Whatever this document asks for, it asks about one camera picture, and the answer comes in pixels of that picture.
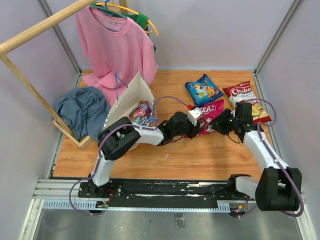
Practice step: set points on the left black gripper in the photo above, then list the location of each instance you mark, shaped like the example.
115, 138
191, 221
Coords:
194, 129

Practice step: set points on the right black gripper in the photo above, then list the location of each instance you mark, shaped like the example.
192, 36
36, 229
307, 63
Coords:
218, 123

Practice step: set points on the pink snack bag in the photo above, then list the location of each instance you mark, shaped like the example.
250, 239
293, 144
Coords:
210, 112

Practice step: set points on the red Chuba chips bag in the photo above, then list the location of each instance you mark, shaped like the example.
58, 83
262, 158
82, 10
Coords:
243, 92

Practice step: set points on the blue snack bag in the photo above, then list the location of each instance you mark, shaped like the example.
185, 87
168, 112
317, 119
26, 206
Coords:
203, 91

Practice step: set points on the pink purple snack pouch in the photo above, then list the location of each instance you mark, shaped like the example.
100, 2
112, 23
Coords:
142, 115

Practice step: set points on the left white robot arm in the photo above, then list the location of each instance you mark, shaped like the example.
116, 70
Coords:
120, 137

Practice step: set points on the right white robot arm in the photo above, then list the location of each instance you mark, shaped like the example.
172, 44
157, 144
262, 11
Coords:
279, 186

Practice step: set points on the blue crumpled cloth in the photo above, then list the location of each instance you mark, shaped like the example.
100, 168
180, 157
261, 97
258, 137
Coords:
84, 110

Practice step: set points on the pink t-shirt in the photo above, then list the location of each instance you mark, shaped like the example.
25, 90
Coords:
117, 49

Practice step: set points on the green garment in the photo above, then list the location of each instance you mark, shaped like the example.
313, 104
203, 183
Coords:
139, 18

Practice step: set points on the yellow hanger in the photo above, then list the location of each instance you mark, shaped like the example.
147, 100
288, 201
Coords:
152, 27

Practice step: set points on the grey-blue hanger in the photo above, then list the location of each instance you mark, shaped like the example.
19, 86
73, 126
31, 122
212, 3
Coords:
107, 12

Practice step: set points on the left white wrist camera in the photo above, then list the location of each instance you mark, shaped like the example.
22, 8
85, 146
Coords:
194, 115

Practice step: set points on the grey slotted cable duct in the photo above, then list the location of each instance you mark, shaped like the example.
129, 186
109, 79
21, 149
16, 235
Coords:
94, 205

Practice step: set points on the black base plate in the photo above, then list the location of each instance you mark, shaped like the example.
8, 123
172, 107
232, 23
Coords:
162, 193

